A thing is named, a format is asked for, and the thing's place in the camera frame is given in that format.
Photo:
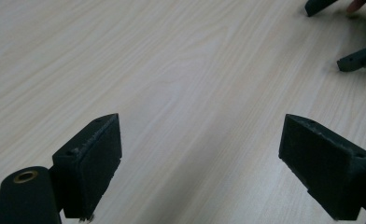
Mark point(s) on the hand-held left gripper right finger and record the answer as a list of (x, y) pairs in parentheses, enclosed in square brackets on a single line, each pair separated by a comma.
[(327, 168)]

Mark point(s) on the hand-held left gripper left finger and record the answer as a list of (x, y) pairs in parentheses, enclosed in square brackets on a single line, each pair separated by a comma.
[(87, 165)]

